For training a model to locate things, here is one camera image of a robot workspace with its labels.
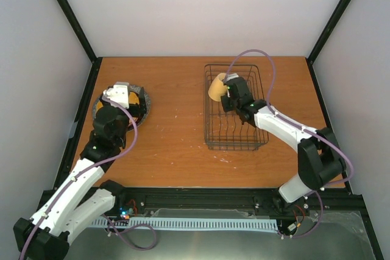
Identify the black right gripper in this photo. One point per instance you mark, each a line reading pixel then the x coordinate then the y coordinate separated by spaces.
pixel 226 107

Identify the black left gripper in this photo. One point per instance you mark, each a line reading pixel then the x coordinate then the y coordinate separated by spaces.
pixel 137 111

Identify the yellow ceramic mug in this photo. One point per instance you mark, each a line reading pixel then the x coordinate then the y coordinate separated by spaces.
pixel 217 88

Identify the yellow dotted scalloped plate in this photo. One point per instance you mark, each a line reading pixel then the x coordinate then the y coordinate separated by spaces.
pixel 133 100

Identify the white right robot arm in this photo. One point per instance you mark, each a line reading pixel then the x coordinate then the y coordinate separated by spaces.
pixel 319 159

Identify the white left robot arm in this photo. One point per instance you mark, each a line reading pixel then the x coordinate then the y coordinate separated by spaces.
pixel 50 231

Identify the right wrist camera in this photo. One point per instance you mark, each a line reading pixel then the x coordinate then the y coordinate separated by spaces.
pixel 230 77

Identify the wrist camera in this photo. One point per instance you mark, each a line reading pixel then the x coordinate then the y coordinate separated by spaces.
pixel 118 94
pixel 230 77

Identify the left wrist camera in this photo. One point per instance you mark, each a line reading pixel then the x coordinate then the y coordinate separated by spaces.
pixel 118 94

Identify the black wire dish rack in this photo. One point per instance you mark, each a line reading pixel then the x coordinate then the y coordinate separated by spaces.
pixel 225 131

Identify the black aluminium frame rail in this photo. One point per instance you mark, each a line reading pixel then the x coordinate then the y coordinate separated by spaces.
pixel 256 201

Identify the light blue cable duct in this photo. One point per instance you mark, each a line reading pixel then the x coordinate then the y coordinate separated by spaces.
pixel 198 224

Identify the black left corner post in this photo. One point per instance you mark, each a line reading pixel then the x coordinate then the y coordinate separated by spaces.
pixel 77 28

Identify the black corner post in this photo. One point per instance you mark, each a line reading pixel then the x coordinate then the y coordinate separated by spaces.
pixel 77 28
pixel 331 24

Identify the black right corner post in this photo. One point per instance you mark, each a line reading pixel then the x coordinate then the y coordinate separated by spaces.
pixel 331 24

